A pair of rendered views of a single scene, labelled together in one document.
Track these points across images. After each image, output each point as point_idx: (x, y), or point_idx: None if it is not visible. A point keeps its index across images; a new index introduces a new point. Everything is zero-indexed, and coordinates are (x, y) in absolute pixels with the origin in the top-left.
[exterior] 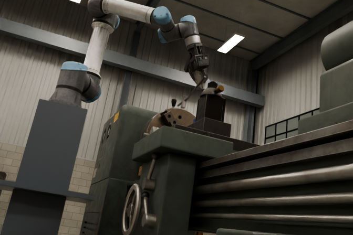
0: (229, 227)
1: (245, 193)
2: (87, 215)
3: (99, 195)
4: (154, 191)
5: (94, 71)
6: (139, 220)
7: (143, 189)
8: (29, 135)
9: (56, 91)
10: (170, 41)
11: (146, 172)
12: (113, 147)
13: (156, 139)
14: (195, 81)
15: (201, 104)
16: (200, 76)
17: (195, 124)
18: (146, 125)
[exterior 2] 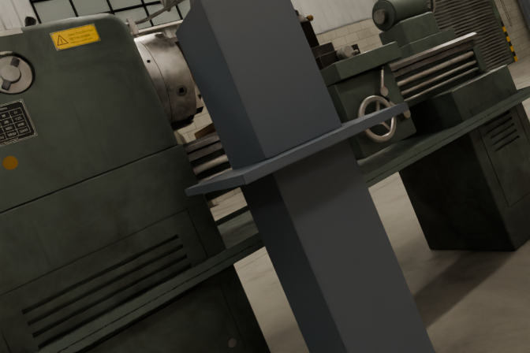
0: (408, 105)
1: (410, 83)
2: (42, 284)
3: (128, 197)
4: (385, 97)
5: None
6: (374, 128)
7: (386, 94)
8: (307, 43)
9: None
10: None
11: (353, 88)
12: (139, 95)
13: (393, 52)
14: None
15: (305, 30)
16: None
17: (319, 48)
18: (161, 55)
